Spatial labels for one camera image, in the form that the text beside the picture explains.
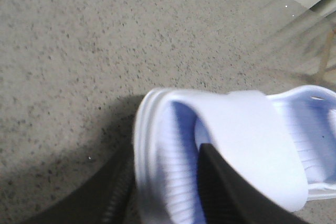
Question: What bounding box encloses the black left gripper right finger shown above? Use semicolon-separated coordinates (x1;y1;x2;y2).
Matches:
198;144;306;224

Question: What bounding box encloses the light blue slipper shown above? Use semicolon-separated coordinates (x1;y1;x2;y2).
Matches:
133;86;335;223

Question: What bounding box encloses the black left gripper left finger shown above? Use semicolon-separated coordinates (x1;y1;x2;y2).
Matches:
23;142;134;223

